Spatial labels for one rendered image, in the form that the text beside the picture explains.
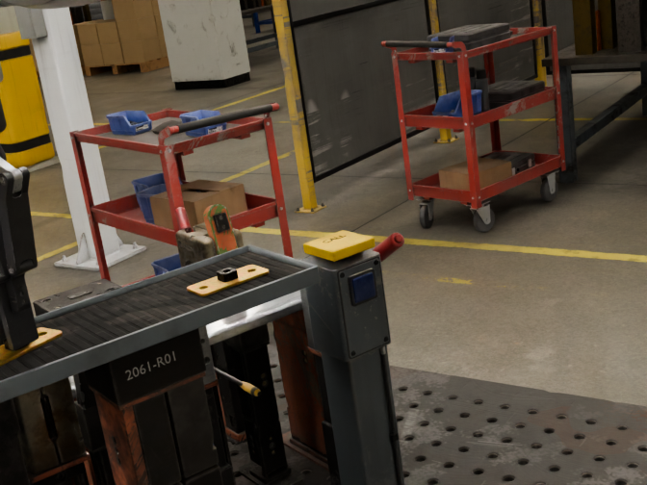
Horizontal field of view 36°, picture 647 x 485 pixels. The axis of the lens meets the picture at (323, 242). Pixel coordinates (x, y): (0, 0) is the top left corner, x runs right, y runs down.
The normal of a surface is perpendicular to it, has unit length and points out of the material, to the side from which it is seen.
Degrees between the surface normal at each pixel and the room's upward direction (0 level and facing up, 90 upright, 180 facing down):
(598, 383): 0
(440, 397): 0
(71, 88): 90
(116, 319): 0
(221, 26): 90
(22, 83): 90
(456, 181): 90
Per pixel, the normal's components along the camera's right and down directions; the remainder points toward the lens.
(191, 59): -0.56, 0.32
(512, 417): -0.14, -0.95
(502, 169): 0.58, 0.16
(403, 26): 0.80, 0.07
